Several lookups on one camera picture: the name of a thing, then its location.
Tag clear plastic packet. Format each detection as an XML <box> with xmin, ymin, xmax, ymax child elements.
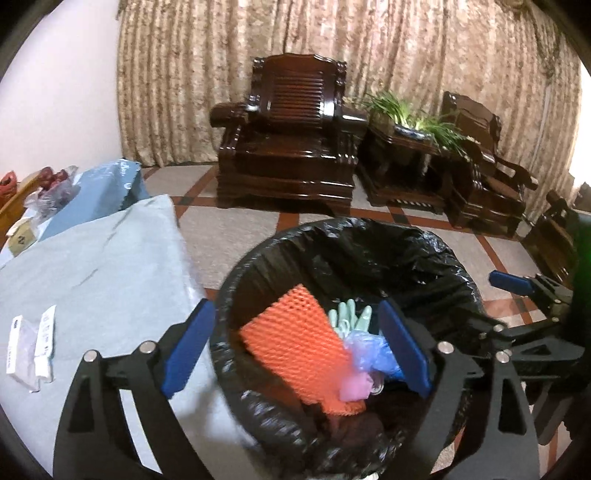
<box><xmin>6</xmin><ymin>305</ymin><xmax>57</xmax><ymax>393</ymax></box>

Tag grey blue tablecloth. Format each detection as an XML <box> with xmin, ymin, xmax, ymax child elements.
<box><xmin>0</xmin><ymin>194</ymin><xmax>232</xmax><ymax>472</ymax></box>

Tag dark wooden armchair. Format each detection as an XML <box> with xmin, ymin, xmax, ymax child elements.
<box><xmin>210</xmin><ymin>54</ymin><xmax>370</xmax><ymax>215</ymax></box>
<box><xmin>441</xmin><ymin>91</ymin><xmax>539</xmax><ymax>238</ymax></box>

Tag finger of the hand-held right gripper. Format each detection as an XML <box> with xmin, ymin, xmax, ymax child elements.
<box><xmin>462</xmin><ymin>311</ymin><xmax>583</xmax><ymax>379</ymax></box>
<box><xmin>488</xmin><ymin>270</ymin><xmax>573</xmax><ymax>319</ymax></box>

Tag beige patterned curtain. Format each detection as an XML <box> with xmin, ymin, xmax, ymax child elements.
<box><xmin>117</xmin><ymin>0</ymin><xmax>583</xmax><ymax>213</ymax></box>

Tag clear bag of red fruit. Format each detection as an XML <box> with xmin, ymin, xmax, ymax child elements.
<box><xmin>23</xmin><ymin>165</ymin><xmax>81</xmax><ymax>217</ymax></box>

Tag dark wooden chair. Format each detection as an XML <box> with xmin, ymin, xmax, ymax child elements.
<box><xmin>522</xmin><ymin>189</ymin><xmax>578</xmax><ymax>278</ymax></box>

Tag bin with black bag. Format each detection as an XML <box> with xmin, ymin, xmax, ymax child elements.
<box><xmin>210</xmin><ymin>217</ymin><xmax>485</xmax><ymax>480</ymax></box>

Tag flat light blue plastic bag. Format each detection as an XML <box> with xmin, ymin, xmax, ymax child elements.
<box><xmin>39</xmin><ymin>158</ymin><xmax>151</xmax><ymax>241</ymax></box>

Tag potted green plant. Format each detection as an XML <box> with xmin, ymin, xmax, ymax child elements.
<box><xmin>362</xmin><ymin>90</ymin><xmax>467</xmax><ymax>151</ymax></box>

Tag dark wooden side table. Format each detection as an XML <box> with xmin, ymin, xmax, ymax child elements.
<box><xmin>358</xmin><ymin>108</ymin><xmax>467</xmax><ymax>215</ymax></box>

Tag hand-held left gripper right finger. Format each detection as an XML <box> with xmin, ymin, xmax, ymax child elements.
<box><xmin>379</xmin><ymin>299</ymin><xmax>541</xmax><ymax>480</ymax></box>

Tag green rubber glove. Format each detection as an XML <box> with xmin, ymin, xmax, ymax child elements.
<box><xmin>328</xmin><ymin>299</ymin><xmax>374</xmax><ymax>340</ymax></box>

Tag orange foam net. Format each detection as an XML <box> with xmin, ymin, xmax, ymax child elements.
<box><xmin>239</xmin><ymin>284</ymin><xmax>365</xmax><ymax>416</ymax></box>

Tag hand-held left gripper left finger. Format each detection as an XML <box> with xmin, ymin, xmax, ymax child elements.
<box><xmin>53</xmin><ymin>298</ymin><xmax>218</xmax><ymax>480</ymax></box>

